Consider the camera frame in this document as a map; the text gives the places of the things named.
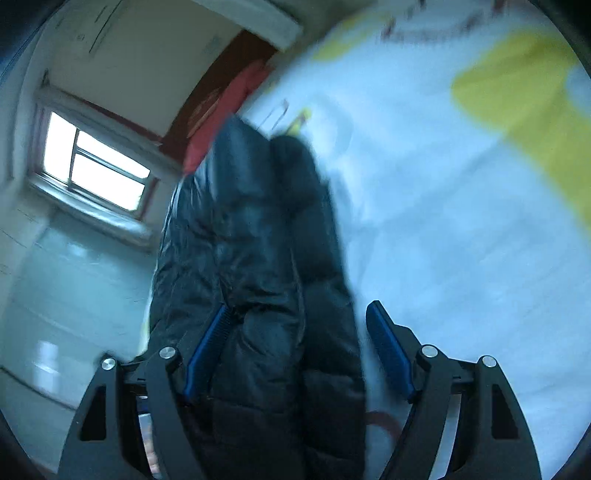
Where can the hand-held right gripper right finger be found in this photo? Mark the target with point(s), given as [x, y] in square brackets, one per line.
[391, 355]

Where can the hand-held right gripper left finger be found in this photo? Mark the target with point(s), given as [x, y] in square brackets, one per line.
[207, 350]

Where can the black puffer jacket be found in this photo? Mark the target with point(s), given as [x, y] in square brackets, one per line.
[258, 277]

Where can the white yellow patterned bed sheet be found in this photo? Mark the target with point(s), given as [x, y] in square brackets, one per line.
[438, 207]

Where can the red pillow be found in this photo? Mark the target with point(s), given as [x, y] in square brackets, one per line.
[210, 138]

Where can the dark wooden headboard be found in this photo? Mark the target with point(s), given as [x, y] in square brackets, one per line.
[235, 57]

